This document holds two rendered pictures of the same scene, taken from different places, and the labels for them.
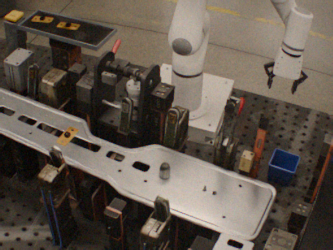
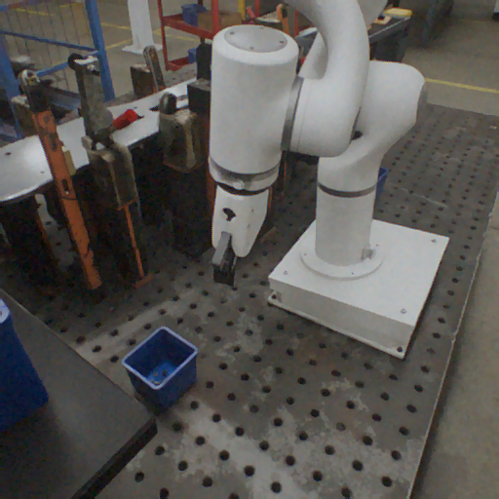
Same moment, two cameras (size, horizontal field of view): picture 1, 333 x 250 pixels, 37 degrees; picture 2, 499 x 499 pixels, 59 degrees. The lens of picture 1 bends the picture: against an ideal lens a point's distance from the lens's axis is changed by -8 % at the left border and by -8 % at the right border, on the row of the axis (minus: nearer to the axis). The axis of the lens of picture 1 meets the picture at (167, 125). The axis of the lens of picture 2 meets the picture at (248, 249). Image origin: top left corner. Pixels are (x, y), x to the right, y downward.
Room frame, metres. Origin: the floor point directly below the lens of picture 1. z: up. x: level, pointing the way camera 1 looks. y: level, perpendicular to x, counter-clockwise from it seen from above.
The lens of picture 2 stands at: (1.61, -0.88, 1.45)
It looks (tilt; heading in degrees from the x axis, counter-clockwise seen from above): 40 degrees down; 104
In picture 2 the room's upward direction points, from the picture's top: straight up
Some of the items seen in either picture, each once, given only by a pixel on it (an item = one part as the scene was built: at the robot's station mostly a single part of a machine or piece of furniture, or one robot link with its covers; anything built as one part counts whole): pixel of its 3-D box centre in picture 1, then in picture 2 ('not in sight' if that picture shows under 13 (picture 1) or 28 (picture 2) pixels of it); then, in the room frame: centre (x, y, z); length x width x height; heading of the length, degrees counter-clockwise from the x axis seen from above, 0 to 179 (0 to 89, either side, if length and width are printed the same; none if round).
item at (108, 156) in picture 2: (220, 180); (122, 220); (1.14, -0.18, 0.88); 0.07 x 0.06 x 0.35; 156
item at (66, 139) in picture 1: (67, 135); not in sight; (1.18, 0.31, 1.01); 0.08 x 0.04 x 0.01; 156
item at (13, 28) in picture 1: (19, 62); (382, 93); (1.68, 0.63, 0.92); 0.08 x 0.08 x 0.44; 66
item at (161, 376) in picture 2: (282, 168); (163, 369); (1.33, -0.44, 0.74); 0.11 x 0.10 x 0.09; 66
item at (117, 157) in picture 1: (118, 189); (166, 161); (1.11, 0.15, 0.84); 0.12 x 0.05 x 0.29; 156
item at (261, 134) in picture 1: (252, 177); (72, 211); (1.10, -0.27, 0.95); 0.03 x 0.01 x 0.50; 66
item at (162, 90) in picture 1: (160, 138); (211, 170); (1.29, 0.02, 0.91); 0.07 x 0.05 x 0.42; 156
